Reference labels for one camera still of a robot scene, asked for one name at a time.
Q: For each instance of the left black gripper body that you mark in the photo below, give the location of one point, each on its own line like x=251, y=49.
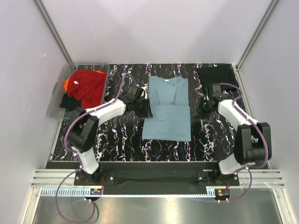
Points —
x=141, y=108

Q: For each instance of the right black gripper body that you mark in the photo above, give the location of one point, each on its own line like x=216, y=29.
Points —
x=205, y=106

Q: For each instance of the blue t-shirt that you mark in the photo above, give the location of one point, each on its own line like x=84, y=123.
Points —
x=169, y=104

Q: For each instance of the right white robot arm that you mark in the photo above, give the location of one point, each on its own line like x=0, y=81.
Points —
x=252, y=147

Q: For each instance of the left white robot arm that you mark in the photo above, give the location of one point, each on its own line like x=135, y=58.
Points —
x=81, y=131

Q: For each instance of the folded black t-shirt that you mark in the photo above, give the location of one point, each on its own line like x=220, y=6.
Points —
x=215, y=75

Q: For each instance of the red t-shirt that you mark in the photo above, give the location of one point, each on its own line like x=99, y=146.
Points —
x=87, y=86

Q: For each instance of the black t-shirt in bin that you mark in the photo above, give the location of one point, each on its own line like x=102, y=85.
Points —
x=69, y=103

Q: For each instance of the orange t-shirt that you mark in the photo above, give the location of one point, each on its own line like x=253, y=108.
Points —
x=66, y=84

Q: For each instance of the clear plastic bin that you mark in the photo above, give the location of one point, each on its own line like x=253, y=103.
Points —
x=54, y=110

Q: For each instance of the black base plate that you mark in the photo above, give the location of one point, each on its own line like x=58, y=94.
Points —
x=156, y=178

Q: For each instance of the aluminium frame rail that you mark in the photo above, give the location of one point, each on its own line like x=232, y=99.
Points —
x=261, y=178

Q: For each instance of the white slotted cable duct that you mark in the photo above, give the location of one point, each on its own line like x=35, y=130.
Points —
x=76, y=192

